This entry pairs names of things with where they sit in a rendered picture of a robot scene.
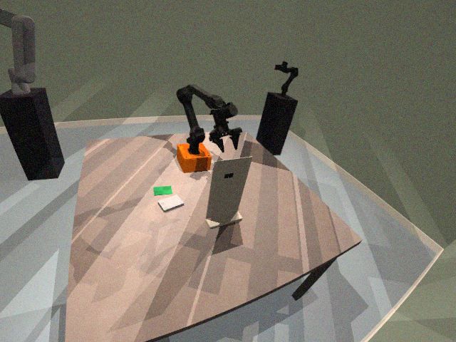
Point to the green flat square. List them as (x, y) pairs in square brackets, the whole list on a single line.
[(162, 190)]

